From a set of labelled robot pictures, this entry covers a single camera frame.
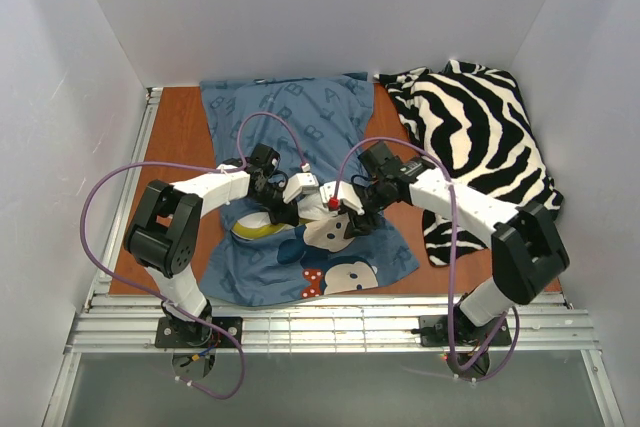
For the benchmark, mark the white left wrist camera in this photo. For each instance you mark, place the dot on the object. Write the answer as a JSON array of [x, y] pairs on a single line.
[[299, 184]]

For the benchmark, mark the blue letter print pillowcase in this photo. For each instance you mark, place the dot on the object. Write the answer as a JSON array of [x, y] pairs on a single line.
[[317, 120]]

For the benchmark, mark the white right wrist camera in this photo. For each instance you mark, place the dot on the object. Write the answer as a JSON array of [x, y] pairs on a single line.
[[336, 195]]

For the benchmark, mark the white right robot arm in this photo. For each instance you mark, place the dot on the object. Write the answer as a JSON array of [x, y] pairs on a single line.
[[526, 248]]

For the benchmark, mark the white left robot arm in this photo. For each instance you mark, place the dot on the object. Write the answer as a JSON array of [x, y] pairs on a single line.
[[163, 232]]

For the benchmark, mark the aluminium mounting rail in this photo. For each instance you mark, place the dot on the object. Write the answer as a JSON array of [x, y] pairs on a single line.
[[333, 324]]

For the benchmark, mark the white pillow with yellow edge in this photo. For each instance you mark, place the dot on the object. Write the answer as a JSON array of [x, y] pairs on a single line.
[[264, 223]]

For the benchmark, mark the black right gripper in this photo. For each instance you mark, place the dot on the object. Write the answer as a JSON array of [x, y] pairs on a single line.
[[358, 220]]

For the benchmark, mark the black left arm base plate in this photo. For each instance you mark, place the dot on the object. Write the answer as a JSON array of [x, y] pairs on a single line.
[[215, 332]]

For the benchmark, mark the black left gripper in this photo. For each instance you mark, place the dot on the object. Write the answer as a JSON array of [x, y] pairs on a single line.
[[282, 211]]

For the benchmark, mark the zebra print blanket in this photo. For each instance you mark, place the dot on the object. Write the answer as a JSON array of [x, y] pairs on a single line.
[[473, 119]]

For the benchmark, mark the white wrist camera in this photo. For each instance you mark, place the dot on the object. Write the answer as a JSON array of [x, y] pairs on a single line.
[[299, 184], [336, 195]]

